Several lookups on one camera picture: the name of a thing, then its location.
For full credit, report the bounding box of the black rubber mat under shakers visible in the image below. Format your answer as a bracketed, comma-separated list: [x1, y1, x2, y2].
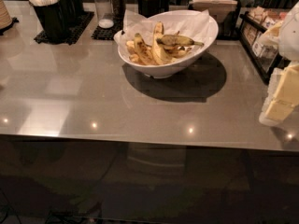
[92, 20, 123, 40]

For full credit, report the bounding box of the stack of paper cups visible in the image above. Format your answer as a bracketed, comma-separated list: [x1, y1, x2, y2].
[0, 0, 12, 29]

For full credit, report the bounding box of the black condiment packet rack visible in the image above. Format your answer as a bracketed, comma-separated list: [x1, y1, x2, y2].
[238, 7, 290, 84]

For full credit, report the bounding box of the black cup of white cutlery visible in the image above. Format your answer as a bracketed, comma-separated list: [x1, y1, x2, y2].
[29, 0, 65, 28]

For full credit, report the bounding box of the glass pepper shaker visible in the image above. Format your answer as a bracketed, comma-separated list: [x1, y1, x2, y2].
[111, 0, 126, 20]

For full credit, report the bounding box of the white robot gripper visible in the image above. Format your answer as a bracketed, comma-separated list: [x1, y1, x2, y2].
[258, 2, 299, 106]

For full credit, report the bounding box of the black napkin holder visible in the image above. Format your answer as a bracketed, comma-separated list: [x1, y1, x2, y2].
[188, 0, 241, 39]

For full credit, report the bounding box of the black rubber mat left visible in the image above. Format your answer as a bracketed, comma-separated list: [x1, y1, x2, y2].
[34, 11, 94, 45]

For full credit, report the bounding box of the white oval bowl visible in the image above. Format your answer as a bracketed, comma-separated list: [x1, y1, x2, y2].
[118, 15, 219, 78]

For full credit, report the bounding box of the upright yellow banana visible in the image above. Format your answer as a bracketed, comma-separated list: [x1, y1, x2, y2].
[151, 21, 173, 65]

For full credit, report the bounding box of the left spotted banana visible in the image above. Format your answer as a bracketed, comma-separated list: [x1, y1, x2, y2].
[134, 33, 155, 65]

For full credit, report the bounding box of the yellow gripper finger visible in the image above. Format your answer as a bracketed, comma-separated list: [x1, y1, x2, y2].
[265, 101, 294, 121]

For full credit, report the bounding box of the white paper bowl liner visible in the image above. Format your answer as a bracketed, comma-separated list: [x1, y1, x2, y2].
[114, 10, 214, 45]

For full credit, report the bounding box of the glass salt shaker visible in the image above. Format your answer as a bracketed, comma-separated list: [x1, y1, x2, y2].
[94, 0, 114, 29]

